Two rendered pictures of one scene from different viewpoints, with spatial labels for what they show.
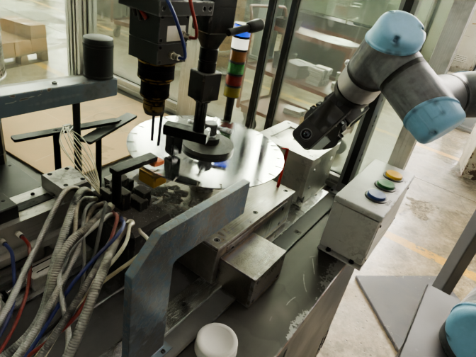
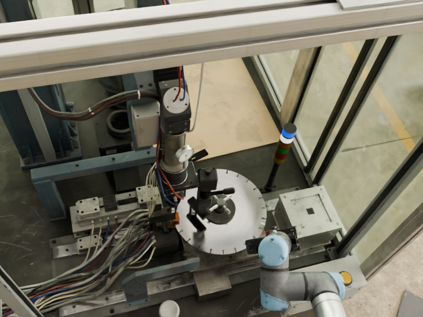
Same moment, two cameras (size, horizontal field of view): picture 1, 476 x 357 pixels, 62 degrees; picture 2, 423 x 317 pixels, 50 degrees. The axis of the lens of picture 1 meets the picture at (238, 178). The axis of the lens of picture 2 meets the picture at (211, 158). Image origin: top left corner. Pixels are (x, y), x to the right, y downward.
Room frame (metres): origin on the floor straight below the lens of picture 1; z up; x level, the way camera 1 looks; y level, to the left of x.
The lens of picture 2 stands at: (0.13, -0.33, 2.35)
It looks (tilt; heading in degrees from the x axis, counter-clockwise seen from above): 56 degrees down; 37
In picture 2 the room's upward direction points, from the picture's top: 8 degrees clockwise
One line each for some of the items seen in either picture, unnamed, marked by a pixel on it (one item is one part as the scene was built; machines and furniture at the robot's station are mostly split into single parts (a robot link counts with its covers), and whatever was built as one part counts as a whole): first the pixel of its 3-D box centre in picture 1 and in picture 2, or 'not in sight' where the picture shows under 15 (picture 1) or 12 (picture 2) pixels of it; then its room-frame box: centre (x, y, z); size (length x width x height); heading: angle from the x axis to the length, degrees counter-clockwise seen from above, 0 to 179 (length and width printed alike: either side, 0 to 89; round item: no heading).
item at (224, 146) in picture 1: (208, 140); (219, 207); (0.75, 0.08, 0.96); 0.11 x 0.11 x 0.03
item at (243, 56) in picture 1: (238, 54); (285, 141); (1.05, 0.06, 1.08); 0.05 x 0.04 x 0.03; 60
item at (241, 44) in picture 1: (240, 42); (287, 136); (1.05, 0.06, 1.11); 0.05 x 0.04 x 0.03; 60
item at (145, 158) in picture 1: (136, 177); (163, 221); (0.58, 0.17, 0.95); 0.10 x 0.03 x 0.07; 150
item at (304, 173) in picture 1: (292, 162); (305, 219); (1.01, -0.14, 0.82); 0.18 x 0.18 x 0.15; 60
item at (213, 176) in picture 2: (210, 42); (205, 187); (0.67, 0.09, 1.17); 0.06 x 0.05 x 0.20; 141
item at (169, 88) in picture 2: not in sight; (162, 87); (0.68, 0.28, 1.45); 0.35 x 0.07 x 0.28; 60
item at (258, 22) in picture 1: (238, 25); (219, 187); (0.69, 0.05, 1.21); 0.08 x 0.06 x 0.03; 150
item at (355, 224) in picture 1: (368, 209); (317, 286); (0.84, -0.33, 0.82); 0.28 x 0.11 x 0.15; 150
